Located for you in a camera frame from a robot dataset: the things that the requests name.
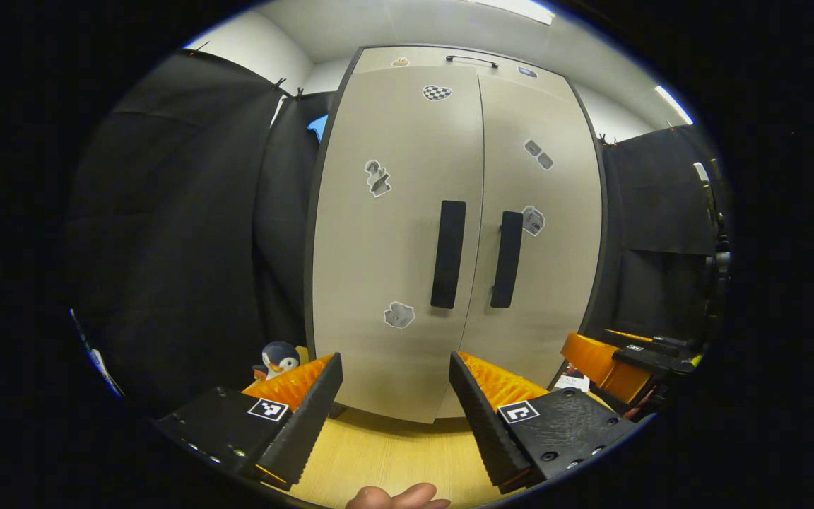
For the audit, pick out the grey shoe cabinet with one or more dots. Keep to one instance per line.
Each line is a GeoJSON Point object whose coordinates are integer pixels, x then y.
{"type": "Point", "coordinates": [414, 58]}

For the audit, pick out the grey cabinet door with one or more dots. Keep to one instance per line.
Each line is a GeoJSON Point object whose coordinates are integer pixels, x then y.
{"type": "Point", "coordinates": [379, 247]}
{"type": "Point", "coordinates": [555, 283]}

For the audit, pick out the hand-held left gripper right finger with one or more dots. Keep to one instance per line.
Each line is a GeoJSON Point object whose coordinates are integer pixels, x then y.
{"type": "Point", "coordinates": [485, 424]}

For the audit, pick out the penguin plush toy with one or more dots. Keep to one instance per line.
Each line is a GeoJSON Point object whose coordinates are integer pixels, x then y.
{"type": "Point", "coordinates": [281, 357]}

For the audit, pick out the ceiling light panel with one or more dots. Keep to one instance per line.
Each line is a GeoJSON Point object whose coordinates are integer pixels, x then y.
{"type": "Point", "coordinates": [513, 8]}
{"type": "Point", "coordinates": [674, 104]}

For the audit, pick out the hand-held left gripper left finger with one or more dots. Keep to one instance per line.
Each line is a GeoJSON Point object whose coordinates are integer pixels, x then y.
{"type": "Point", "coordinates": [308, 424]}

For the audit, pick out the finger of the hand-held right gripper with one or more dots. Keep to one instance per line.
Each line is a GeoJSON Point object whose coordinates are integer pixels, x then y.
{"type": "Point", "coordinates": [651, 341]}
{"type": "Point", "coordinates": [594, 360]}

